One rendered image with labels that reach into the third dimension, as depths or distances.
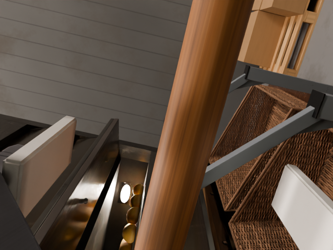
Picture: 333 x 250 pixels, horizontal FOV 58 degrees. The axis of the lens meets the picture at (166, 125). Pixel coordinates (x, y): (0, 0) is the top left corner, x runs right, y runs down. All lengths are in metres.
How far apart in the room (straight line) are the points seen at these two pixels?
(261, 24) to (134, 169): 2.10
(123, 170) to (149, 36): 2.23
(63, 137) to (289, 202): 0.13
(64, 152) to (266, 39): 3.19
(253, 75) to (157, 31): 2.77
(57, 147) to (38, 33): 3.86
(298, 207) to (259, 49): 3.14
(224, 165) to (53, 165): 0.42
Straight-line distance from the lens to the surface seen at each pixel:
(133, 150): 1.73
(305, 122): 0.56
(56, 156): 0.16
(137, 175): 1.79
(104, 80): 3.81
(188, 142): 0.16
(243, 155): 0.55
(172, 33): 3.70
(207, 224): 1.12
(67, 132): 0.17
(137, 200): 1.54
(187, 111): 0.15
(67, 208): 0.91
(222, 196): 1.36
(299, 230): 0.18
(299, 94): 1.51
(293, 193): 0.19
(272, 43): 3.34
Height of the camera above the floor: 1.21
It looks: 3 degrees down
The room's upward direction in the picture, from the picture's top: 78 degrees counter-clockwise
